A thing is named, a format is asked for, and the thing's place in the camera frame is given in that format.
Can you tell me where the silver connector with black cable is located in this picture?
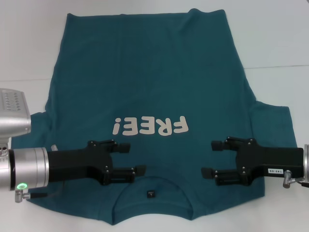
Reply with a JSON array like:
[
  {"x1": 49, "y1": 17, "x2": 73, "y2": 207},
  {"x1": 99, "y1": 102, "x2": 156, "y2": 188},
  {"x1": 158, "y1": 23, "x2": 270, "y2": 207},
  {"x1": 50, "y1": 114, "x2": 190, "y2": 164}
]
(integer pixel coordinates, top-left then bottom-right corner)
[
  {"x1": 14, "y1": 189, "x2": 62, "y2": 203},
  {"x1": 282, "y1": 170, "x2": 309, "y2": 189}
]

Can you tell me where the teal t-shirt with FREE print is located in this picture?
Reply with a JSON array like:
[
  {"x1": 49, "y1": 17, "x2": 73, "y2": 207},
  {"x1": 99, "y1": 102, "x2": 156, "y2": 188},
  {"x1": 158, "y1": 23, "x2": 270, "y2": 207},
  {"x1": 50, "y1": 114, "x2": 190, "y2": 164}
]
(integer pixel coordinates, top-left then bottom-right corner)
[{"x1": 11, "y1": 8, "x2": 298, "y2": 220}]

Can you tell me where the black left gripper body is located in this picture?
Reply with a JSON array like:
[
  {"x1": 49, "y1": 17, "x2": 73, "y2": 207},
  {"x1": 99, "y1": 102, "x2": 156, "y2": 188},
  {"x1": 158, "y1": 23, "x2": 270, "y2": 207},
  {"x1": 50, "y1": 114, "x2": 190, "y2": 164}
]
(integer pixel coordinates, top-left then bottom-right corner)
[{"x1": 47, "y1": 142, "x2": 114, "y2": 187}]

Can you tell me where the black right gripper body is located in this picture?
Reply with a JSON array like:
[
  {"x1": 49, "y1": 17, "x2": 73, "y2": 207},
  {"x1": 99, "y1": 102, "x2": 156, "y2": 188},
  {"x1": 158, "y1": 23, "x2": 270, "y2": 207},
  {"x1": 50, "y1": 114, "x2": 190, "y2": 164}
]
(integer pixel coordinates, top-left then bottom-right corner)
[{"x1": 236, "y1": 140, "x2": 304, "y2": 186}]

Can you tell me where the silver black wrist camera box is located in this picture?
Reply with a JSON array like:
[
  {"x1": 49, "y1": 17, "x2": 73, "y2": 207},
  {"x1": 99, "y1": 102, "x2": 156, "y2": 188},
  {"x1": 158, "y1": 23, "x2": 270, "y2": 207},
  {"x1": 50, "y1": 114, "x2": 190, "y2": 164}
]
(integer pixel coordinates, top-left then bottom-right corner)
[{"x1": 0, "y1": 88, "x2": 32, "y2": 136}]

